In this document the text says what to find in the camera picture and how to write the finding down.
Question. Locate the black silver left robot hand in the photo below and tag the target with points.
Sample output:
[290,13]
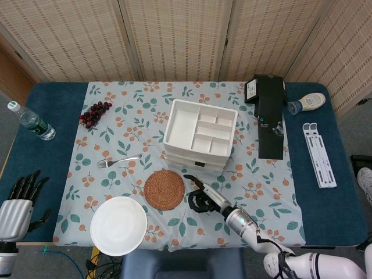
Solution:
[14,218]

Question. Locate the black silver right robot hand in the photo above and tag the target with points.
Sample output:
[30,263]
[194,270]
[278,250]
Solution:
[213,199]

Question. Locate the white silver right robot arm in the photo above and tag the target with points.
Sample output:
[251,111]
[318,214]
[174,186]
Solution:
[241,221]

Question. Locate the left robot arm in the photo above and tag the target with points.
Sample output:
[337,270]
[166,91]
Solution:
[5,257]

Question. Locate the black cardboard box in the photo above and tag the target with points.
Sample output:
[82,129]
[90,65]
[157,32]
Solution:
[270,122]

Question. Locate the grey black small gadget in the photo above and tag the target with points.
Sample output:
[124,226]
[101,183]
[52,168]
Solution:
[199,164]

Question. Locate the round woven rattan coaster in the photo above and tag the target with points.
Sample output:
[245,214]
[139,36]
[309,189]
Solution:
[164,190]

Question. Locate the clear plastic water bottle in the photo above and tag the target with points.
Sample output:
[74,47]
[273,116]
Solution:
[32,122]

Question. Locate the silver metal fork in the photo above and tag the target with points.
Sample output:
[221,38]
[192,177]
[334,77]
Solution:
[122,160]

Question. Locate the white plate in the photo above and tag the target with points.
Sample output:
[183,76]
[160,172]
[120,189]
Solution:
[117,226]

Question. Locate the dark blue table cover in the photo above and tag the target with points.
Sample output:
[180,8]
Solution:
[319,209]

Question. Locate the floral fruit print tablecloth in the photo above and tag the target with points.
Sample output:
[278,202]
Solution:
[116,139]

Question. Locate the white folding laptop stand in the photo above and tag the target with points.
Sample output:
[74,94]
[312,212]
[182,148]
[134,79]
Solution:
[319,157]

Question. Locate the dark red grape bunch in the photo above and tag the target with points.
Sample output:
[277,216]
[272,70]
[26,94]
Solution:
[94,114]

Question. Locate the cream squeeze bottle blue cap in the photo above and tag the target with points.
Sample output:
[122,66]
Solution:
[311,101]

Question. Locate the black floor object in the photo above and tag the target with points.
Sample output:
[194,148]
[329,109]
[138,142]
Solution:
[361,162]

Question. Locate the white shoe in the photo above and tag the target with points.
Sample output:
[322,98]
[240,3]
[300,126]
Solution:
[365,183]

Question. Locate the woven bamboo folding screen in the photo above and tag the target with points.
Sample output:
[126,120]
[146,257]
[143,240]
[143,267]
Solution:
[174,35]

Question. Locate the white plastic drawer organizer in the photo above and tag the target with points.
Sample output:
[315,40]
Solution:
[181,125]

